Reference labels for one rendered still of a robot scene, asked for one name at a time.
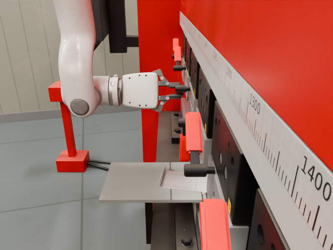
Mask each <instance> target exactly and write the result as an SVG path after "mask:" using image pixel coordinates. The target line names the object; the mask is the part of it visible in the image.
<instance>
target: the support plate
mask: <svg viewBox="0 0 333 250"><path fill-rule="evenodd" d="M185 164H190V162H171V170H174V171H180V172H184V165H185ZM164 165H166V170H169V162H113V163H111V165H110V168H109V171H108V174H107V177H106V180H105V183H104V186H103V189H102V192H101V195H100V198H99V203H199V202H202V194H201V192H196V191H187V190H178V189H171V191H172V200H171V199H170V189H169V188H160V187H159V180H160V177H161V174H162V171H163V168H164Z"/></svg>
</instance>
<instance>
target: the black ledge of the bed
mask: <svg viewBox="0 0 333 250"><path fill-rule="evenodd" d="M175 112H178V113H180V111H161V112H160V113H159V119H158V135H157V151H156V162H181V161H180V160H179V150H180V143H171V122H170V113H175ZM189 162H190V161H189ZM151 250H175V224H174V203H153V217H152V233H151Z"/></svg>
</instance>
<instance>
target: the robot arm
mask: <svg viewBox="0 0 333 250"><path fill-rule="evenodd" d="M53 4H54V8H55V14H56V18H57V22H58V26H59V30H60V37H61V41H60V48H59V55H58V70H59V77H60V82H61V97H62V100H63V102H64V104H65V105H67V106H68V108H69V110H70V111H71V112H72V113H73V114H74V115H75V116H77V117H80V118H86V117H88V116H90V115H92V114H93V113H94V111H95V110H96V108H97V107H98V106H120V105H121V104H123V106H124V107H127V108H135V109H152V110H154V111H156V112H159V113H160V112H161V111H162V108H163V106H164V104H165V103H166V102H167V101H168V100H169V99H181V97H184V95H183V94H170V95H167V96H159V86H167V87H170V88H175V87H176V86H184V85H181V82H169V81H167V80H166V79H165V78H164V76H163V73H162V71H161V69H158V70H155V71H153V72H145V73H133V74H127V75H123V77H122V78H121V79H120V78H119V77H118V75H116V74H115V75H113V77H112V76H93V52H94V46H95V41H96V30H95V23H94V16H93V10H92V4H91V0H53ZM158 76H159V78H160V80H161V81H159V80H158ZM159 100H162V101H161V102H160V104H159V106H158V103H159Z"/></svg>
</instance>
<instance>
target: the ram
mask: <svg viewBox="0 0 333 250"><path fill-rule="evenodd" d="M180 12H181V13H182V14H183V15H184V16H185V17H186V18H187V19H188V21H189V22H190V23H191V24H192V25H193V26H194V27H195V28H196V29H197V30H198V31H199V33H200V34H201V35H202V36H203V37H204V38H205V39H206V40H207V41H208V42H209V44H210V45H211V46H212V47H213V48H214V49H215V50H216V51H217V52H218V53H219V55H220V56H221V57H222V58H223V59H224V60H225V61H226V62H227V63H228V64H229V65H230V67H231V68H232V69H233V70H234V71H235V72H236V73H237V74H238V75H239V76H240V77H241V79H242V80H243V81H244V82H245V83H246V84H247V85H248V86H249V87H250V88H251V90H252V91H253V92H254V93H255V94H256V95H257V96H258V97H259V98H260V99H261V100H262V102H263V103H264V104H265V105H266V106H267V107H268V108H269V109H270V110H271V111H272V113H273V114H274V115H275V116H276V117H277V118H278V119H279V120H280V121H281V122H282V124H283V125H284V126H285V127H286V128H287V129H288V130H289V131H290V132H291V133H292V134H293V136H294V137H295V138H296V139H297V140H298V141H299V142H300V143H301V144H302V145H303V147H304V148H305V149H306V150H307V151H308V152H309V153H310V154H311V155H312V156H313V157H314V159H315V160H316V161H317V162H318V163H319V164H320V165H321V166H322V167H323V168H324V170H325V171H326V172H327V173H328V174H329V175H330V176H331V177H332V178H333V0H180ZM180 26H181V28H182V30H183V32H184V34H185V36H186V38H187V40H188V42H189V44H190V46H191V48H192V50H193V52H194V54H195V56H196V58H197V60H198V62H199V64H200V66H201V69H202V71H203V73H204V75H205V77H206V79H207V81H208V83H209V85H210V87H211V89H212V91H213V93H214V95H215V97H216V99H217V101H218V103H219V105H220V107H221V109H222V111H223V113H224V115H225V117H226V119H227V121H228V123H229V125H230V127H231V130H232V132H233V134H234V136H235V138H236V140H237V142H238V144H239V146H240V148H241V150H242V152H243V154H244V156H245V158H246V160H247V162H248V164H249V166H250V168H251V170H252V172H253V174H254V176H255V178H256V180H257V182H258V184H259V186H260V188H261V191H262V193H263V195H264V197H265V199H266V201H267V203H268V205H269V207H270V209H271V211H272V213H273V215H274V217H275V219H276V221H277V223H278V225H279V227H280V229H281V231H282V233H283V235H284V237H285V239H286V241H287V243H288V245H289V247H290V249H291V250H324V248H323V247H322V245H321V244H320V242H319V240H318V239H317V237H316V236H315V234H314V232H313V231H312V229H311V228H310V226H309V224H308V223H307V221H306V220H305V218H304V216H303V215H302V213H301V212H300V210H299V208H298V207H297V205H296V203H295V202H294V200H293V199H292V197H291V195H290V194H289V192H288V191H287V189H286V187H285V186H284V184H283V183H282V181H281V179H280V178H279V176H278V175H277V173H276V171H275V170H274V168H273V167H272V165H271V163H270V162H269V160H268V159H267V157H266V155H265V154H264V152H263V151H262V149H261V147H260V146H259V144H258V143H257V141H256V139H255V138H254V136H253V134H252V133H251V131H250V130H249V128H248V126H247V125H246V123H245V122H244V120H243V118H242V117H241V115H240V114H239V112H238V110H237V109H236V107H235V106H234V104H233V103H232V101H231V99H230V98H229V96H228V95H227V93H226V91H225V90H224V88H223V87H222V85H221V83H220V82H219V80H218V79H217V77H216V75H215V74H214V72H213V71H212V69H211V67H210V66H209V64H208V63H207V61H206V59H205V58H204V56H203V55H202V53H201V51H200V50H199V48H198V47H197V45H196V43H195V42H194V40H193V39H192V37H191V35H190V34H189V32H188V31H187V29H186V27H185V26H184V24H183V23H182V21H181V19H180Z"/></svg>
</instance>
